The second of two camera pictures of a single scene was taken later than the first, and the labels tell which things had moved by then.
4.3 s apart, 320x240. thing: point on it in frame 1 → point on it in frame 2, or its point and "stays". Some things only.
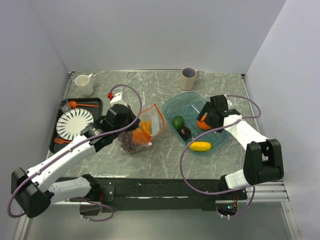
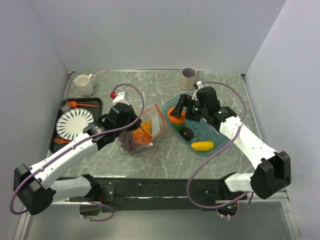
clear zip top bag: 140,137 stays
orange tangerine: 202,124 → 175,120
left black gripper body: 129,121 stays
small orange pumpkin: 139,137 stays
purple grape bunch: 126,138 stays
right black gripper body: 209,119 → 197,111
